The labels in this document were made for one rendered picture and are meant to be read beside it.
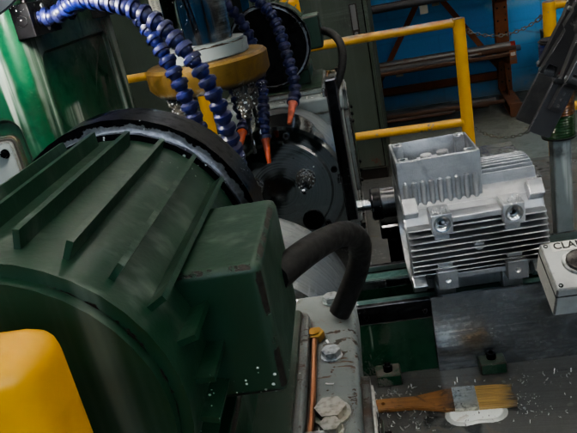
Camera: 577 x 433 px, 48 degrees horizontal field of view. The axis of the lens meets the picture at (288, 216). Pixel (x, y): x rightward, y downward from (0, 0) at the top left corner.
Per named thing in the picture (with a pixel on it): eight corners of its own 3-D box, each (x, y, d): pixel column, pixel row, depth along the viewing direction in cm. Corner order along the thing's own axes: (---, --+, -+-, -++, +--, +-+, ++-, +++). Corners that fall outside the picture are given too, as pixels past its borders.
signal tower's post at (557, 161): (549, 253, 131) (538, 45, 116) (537, 237, 138) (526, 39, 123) (590, 247, 130) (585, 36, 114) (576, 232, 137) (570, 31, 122)
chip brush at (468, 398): (374, 419, 95) (374, 415, 95) (374, 398, 100) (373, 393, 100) (519, 408, 92) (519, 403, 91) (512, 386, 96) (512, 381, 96)
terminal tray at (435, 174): (402, 210, 95) (395, 164, 93) (393, 186, 105) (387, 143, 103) (484, 197, 94) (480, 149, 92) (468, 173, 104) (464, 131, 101)
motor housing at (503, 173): (418, 314, 97) (402, 197, 90) (402, 259, 115) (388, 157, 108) (555, 294, 95) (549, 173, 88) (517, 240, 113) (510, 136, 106)
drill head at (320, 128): (227, 277, 122) (195, 152, 113) (252, 200, 160) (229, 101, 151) (358, 259, 119) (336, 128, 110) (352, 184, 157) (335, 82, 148)
